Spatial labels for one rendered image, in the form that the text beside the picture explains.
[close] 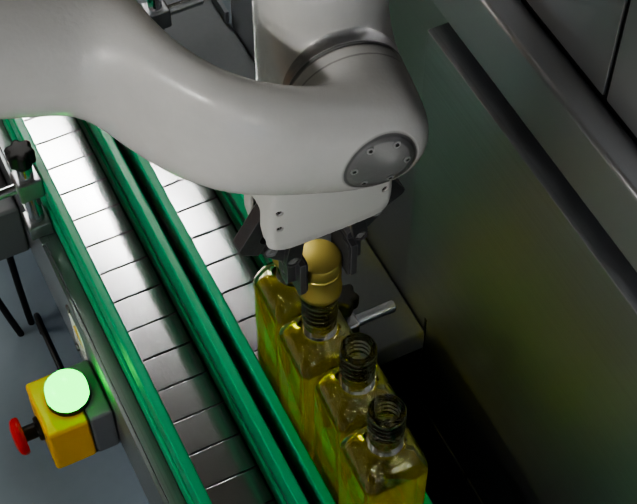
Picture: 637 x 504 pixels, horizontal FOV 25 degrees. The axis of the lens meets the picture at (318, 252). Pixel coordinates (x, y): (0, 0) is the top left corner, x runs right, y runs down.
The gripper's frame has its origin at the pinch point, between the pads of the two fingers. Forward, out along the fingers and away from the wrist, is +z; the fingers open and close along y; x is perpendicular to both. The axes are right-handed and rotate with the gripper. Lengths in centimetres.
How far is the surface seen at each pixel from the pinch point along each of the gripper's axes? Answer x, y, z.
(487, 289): 5.3, -12.3, 5.5
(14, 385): -38, 22, 61
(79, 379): -18.6, 17.4, 34.3
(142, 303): -22.5, 8.9, 31.4
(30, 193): -34.6, 15.2, 23.9
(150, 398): -7.1, 13.3, 23.0
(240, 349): -8.4, 4.0, 23.1
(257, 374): -5.2, 3.7, 23.0
